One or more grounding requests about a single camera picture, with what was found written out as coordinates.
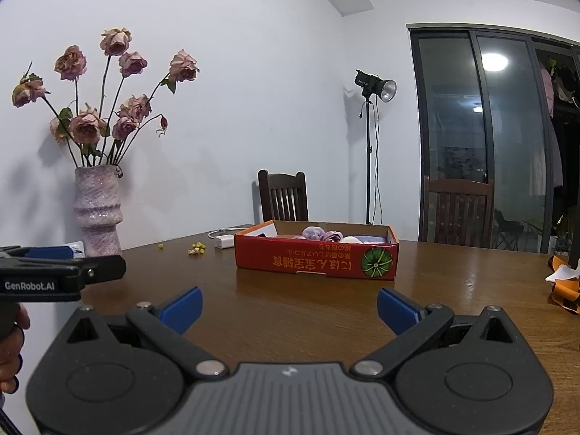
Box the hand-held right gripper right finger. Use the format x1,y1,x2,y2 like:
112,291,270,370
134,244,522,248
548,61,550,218
351,287,522,379

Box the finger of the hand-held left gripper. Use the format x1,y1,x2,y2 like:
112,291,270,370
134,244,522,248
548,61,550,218
68,254,127,287
22,245,75,259

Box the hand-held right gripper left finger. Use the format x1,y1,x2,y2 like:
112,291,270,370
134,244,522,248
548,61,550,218
59,287,228,380

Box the red cardboard box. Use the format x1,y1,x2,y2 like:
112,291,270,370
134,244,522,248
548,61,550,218
234,220,399,280

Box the person's left hand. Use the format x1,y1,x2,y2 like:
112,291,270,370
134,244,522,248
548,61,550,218
0,304,30,394

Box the pink speckled ceramic vase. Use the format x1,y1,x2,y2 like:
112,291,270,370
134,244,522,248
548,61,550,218
73,166,124,258

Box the scattered yellow dried petals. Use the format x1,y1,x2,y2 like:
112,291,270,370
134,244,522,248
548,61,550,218
156,241,207,256

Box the bunch of dried pink roses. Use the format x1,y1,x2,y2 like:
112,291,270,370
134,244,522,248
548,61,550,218
11,27,200,168

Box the black folding chair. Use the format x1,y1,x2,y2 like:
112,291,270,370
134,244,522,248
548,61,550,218
493,208,527,251

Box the dark wooden chair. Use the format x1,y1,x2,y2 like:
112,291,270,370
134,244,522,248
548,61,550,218
423,176,494,249
257,169,310,223

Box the orange white crumpled paper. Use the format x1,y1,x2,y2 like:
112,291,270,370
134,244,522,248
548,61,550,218
546,254,580,315

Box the green potted plant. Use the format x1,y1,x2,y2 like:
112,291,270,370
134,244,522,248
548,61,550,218
552,215,572,254

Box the sliding glass door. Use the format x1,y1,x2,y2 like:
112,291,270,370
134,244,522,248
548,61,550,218
408,22,580,254

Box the hanging clothes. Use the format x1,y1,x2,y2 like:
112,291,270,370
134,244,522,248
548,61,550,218
537,57,580,189

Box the studio light on stand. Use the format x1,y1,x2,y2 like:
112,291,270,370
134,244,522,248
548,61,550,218
355,69,397,226

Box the white charger with cable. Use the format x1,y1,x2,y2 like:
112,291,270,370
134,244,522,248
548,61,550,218
208,227,252,251

